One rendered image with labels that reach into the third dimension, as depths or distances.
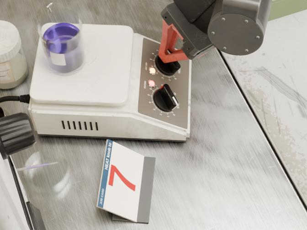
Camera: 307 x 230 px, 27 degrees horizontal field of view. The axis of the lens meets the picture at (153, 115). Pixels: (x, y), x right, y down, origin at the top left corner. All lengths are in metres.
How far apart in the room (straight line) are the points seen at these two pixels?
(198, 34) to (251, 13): 0.13
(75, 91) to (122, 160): 0.10
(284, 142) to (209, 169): 0.11
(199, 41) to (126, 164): 0.18
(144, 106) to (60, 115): 0.10
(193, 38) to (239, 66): 0.18
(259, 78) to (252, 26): 0.27
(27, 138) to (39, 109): 0.55
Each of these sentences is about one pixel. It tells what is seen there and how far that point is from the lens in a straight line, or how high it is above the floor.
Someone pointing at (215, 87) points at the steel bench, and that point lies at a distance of 0.88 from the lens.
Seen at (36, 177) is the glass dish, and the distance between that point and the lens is 0.82.
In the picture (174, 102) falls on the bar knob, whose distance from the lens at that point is 0.79.
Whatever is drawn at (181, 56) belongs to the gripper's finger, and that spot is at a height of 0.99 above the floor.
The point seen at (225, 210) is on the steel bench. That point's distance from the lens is 0.80.
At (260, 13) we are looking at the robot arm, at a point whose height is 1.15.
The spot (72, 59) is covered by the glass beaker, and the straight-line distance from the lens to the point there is 0.77.
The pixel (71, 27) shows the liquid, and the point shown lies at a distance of 0.78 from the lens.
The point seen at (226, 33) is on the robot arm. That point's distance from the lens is 0.65.
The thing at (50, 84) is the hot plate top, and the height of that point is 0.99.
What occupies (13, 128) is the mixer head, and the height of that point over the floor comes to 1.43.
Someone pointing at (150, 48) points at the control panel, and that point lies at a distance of 0.84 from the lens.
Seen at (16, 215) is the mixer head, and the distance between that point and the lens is 0.23.
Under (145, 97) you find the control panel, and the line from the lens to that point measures 0.80.
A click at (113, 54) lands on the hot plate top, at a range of 0.80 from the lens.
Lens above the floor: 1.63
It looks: 58 degrees down
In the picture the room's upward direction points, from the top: straight up
